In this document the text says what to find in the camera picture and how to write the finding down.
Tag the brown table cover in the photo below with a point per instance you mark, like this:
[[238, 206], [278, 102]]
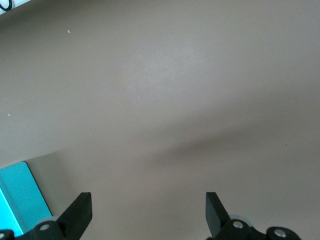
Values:
[[160, 87]]

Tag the teal plastic bin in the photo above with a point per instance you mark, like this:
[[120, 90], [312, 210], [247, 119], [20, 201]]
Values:
[[22, 192]]

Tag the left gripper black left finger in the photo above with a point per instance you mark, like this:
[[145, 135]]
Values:
[[75, 217]]

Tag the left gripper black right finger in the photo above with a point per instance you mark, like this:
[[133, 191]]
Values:
[[216, 215]]

